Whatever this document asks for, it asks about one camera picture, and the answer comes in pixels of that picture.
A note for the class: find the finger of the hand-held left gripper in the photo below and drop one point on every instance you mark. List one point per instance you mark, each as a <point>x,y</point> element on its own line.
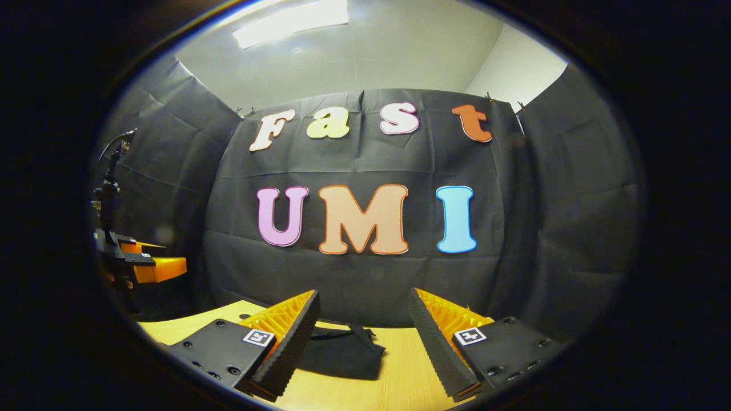
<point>163,268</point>
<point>143,248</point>

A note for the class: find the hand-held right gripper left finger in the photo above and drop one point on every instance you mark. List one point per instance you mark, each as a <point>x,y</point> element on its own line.
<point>294,342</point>

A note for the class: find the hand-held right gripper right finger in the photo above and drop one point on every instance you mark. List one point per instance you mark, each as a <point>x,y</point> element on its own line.
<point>437,348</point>

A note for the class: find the black buttoned shirt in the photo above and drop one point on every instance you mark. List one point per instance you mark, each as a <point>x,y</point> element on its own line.
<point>342,357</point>

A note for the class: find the black backdrop cloth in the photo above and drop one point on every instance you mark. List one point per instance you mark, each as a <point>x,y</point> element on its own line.
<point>354,165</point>

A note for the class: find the rectangular ceiling light panel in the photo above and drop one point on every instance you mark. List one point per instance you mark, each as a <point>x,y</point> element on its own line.
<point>291,23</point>

